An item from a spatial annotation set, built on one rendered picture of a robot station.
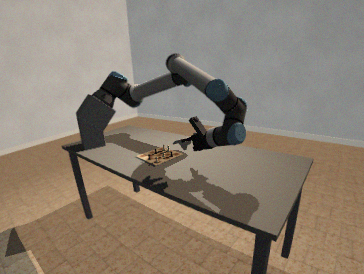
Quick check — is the chessboard with pieces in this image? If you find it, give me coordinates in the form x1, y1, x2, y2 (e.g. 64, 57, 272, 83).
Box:
136, 147, 183, 166

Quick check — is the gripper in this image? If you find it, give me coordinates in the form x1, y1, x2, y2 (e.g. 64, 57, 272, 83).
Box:
173, 132, 214, 151

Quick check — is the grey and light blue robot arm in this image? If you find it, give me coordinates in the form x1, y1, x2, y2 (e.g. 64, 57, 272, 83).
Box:
92, 53, 247, 147

